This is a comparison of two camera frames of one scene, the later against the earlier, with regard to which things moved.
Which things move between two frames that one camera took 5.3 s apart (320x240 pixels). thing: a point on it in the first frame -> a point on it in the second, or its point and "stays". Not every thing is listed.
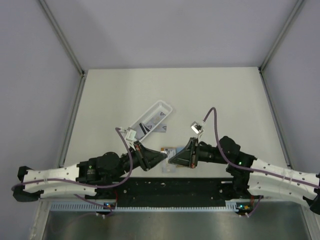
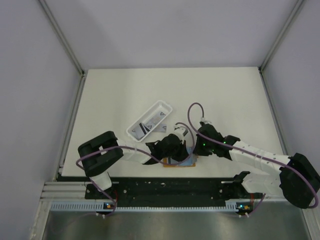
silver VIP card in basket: x=157 y=118 stays
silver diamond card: x=160 y=128 stays
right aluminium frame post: x=297 y=6 stays
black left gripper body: x=143 y=164 -> x=177 y=153
